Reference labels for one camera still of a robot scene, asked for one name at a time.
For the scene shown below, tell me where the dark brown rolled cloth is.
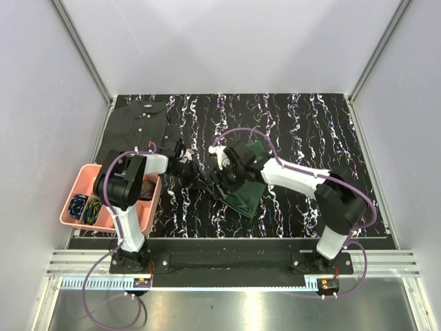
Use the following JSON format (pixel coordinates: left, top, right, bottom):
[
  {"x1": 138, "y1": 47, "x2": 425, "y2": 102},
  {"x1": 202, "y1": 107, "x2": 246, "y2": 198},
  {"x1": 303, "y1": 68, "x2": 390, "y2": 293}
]
[{"x1": 139, "y1": 177, "x2": 157, "y2": 201}]

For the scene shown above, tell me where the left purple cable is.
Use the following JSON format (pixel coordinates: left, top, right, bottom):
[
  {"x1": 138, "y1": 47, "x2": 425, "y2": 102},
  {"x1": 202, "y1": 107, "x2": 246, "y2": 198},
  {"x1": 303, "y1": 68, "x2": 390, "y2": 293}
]
[{"x1": 83, "y1": 141, "x2": 159, "y2": 326}]

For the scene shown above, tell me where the pink compartment tray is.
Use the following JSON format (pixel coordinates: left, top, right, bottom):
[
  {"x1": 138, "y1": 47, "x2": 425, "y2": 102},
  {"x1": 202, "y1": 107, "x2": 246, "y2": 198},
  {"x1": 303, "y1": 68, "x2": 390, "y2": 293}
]
[{"x1": 60, "y1": 164, "x2": 161, "y2": 236}]

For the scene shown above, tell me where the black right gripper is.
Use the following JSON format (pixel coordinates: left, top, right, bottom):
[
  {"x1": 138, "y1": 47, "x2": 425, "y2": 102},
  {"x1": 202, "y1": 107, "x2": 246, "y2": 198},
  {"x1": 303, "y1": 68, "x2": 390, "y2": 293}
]
[{"x1": 208, "y1": 160, "x2": 246, "y2": 200}]

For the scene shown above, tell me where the blue patterned rolled tie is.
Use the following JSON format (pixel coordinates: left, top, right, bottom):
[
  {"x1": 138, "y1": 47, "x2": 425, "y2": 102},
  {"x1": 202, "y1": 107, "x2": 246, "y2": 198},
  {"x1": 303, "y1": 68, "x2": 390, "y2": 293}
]
[{"x1": 68, "y1": 194, "x2": 88, "y2": 220}]

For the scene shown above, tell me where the green cloth napkin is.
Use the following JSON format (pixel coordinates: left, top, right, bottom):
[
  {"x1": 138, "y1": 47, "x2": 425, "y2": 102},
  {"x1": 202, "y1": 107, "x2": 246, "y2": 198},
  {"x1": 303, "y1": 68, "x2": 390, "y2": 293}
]
[{"x1": 207, "y1": 141, "x2": 269, "y2": 219}]

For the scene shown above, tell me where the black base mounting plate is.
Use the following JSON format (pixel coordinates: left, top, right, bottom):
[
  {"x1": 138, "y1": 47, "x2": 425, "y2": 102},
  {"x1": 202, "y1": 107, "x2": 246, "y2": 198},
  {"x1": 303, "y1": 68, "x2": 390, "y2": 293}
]
[{"x1": 110, "y1": 238, "x2": 354, "y2": 291}]

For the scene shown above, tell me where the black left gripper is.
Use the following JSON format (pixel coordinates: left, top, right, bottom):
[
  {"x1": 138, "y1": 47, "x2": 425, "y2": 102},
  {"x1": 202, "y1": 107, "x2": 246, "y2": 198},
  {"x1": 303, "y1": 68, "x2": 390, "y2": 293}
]
[{"x1": 170, "y1": 159, "x2": 212, "y2": 190}]

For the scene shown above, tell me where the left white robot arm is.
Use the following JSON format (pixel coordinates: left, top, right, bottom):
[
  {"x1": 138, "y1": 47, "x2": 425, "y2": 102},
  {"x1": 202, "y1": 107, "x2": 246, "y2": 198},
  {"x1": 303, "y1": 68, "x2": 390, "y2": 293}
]
[{"x1": 93, "y1": 148, "x2": 207, "y2": 273}]

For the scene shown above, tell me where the dark pinstriped shirt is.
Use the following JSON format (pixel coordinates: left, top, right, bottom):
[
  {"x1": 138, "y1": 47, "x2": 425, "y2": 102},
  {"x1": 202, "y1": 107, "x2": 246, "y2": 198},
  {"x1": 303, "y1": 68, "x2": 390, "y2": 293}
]
[{"x1": 95, "y1": 101, "x2": 182, "y2": 164}]

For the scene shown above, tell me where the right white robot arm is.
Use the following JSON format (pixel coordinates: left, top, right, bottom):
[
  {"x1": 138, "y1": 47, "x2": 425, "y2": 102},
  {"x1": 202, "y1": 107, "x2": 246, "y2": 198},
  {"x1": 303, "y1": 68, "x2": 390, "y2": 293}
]
[{"x1": 209, "y1": 146, "x2": 367, "y2": 274}]

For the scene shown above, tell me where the aluminium frame rail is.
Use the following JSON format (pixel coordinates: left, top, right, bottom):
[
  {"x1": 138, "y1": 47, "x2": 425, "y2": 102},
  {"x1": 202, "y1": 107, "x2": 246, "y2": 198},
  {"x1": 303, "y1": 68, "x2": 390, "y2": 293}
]
[{"x1": 48, "y1": 250, "x2": 420, "y2": 277}]

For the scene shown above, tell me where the yellow patterned rolled tie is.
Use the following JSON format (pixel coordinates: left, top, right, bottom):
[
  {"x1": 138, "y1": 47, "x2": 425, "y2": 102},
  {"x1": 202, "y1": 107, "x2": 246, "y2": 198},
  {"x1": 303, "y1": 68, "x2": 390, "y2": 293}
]
[{"x1": 83, "y1": 199, "x2": 102, "y2": 225}]

